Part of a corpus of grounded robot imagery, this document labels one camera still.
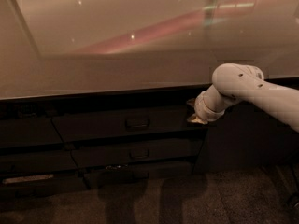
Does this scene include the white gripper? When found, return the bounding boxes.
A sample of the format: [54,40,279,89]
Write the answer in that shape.
[186,91,225,125]

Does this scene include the dark top drawer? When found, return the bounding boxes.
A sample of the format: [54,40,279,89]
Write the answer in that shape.
[53,105,202,142]

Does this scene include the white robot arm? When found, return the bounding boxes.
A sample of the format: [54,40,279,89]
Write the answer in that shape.
[187,63,299,132]

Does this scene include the dark middle drawer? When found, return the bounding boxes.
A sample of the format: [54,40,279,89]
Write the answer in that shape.
[72,138,203,168]

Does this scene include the dark left cabinet drawers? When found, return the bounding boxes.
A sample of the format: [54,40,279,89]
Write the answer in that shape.
[0,102,88,200]

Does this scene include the top drawer handle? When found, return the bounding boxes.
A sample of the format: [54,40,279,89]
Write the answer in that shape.
[125,117,150,130]

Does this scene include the drawer handle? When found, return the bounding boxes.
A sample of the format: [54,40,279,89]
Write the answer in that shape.
[129,149,150,160]
[125,117,150,130]

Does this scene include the middle drawer handle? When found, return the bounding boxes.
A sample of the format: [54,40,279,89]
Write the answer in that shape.
[129,149,150,160]

